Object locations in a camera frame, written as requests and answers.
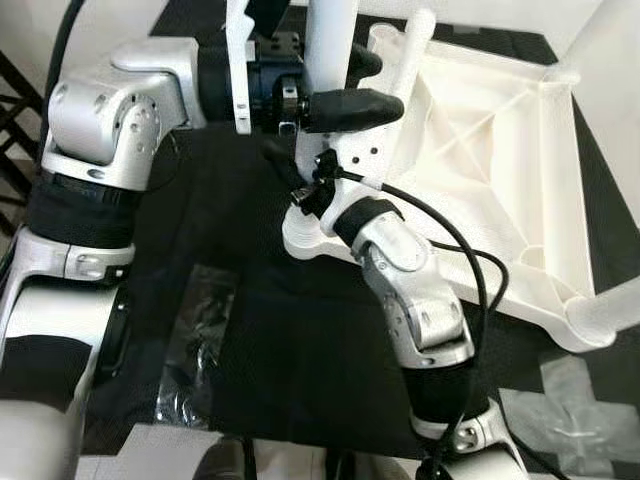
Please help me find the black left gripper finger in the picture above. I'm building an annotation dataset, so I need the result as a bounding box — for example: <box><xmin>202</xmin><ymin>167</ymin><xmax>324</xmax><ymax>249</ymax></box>
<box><xmin>298</xmin><ymin>87</ymin><xmax>406</xmax><ymax>135</ymax></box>
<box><xmin>345</xmin><ymin>44</ymin><xmax>385</xmax><ymax>83</ymax></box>

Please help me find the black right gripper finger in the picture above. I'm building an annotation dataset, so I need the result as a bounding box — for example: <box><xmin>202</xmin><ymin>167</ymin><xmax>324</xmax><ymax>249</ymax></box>
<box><xmin>260</xmin><ymin>138</ymin><xmax>304</xmax><ymax>193</ymax></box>

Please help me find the white plastic children table top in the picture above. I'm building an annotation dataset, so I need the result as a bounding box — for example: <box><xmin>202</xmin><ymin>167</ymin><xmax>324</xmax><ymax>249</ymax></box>
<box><xmin>283</xmin><ymin>20</ymin><xmax>640</xmax><ymax>353</ymax></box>

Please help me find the black table cloth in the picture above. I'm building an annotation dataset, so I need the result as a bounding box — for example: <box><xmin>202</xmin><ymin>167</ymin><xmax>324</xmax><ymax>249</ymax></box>
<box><xmin>0</xmin><ymin>0</ymin><xmax>640</xmax><ymax>461</ymax></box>

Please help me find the dark right robot foot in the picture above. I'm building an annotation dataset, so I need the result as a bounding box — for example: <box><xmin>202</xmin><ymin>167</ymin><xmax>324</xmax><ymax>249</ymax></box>
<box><xmin>325</xmin><ymin>450</ymin><xmax>366</xmax><ymax>480</ymax></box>

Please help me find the dark robot foot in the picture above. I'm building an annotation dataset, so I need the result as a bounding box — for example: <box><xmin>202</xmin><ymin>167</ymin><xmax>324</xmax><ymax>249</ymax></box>
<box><xmin>325</xmin><ymin>450</ymin><xmax>366</xmax><ymax>480</ymax></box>
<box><xmin>193</xmin><ymin>435</ymin><xmax>249</xmax><ymax>480</ymax></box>

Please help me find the dark left robot foot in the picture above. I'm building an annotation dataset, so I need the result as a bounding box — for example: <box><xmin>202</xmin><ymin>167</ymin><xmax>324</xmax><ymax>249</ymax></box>
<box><xmin>193</xmin><ymin>435</ymin><xmax>249</xmax><ymax>480</ymax></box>

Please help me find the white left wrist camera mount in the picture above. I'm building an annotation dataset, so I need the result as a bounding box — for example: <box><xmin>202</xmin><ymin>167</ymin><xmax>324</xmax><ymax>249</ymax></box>
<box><xmin>222</xmin><ymin>0</ymin><xmax>291</xmax><ymax>136</ymax></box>

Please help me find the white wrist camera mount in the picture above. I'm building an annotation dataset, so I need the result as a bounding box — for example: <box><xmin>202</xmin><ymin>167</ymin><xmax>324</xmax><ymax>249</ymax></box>
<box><xmin>318</xmin><ymin>128</ymin><xmax>401</xmax><ymax>206</ymax></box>
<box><xmin>222</xmin><ymin>0</ymin><xmax>291</xmax><ymax>136</ymax></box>

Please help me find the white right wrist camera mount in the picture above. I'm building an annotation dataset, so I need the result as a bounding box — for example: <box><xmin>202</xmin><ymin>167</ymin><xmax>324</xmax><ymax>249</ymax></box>
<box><xmin>318</xmin><ymin>128</ymin><xmax>401</xmax><ymax>206</ymax></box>

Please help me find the black metal rack frame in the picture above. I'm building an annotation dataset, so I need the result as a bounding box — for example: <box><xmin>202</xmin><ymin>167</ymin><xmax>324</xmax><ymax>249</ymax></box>
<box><xmin>0</xmin><ymin>48</ymin><xmax>49</xmax><ymax>239</ymax></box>

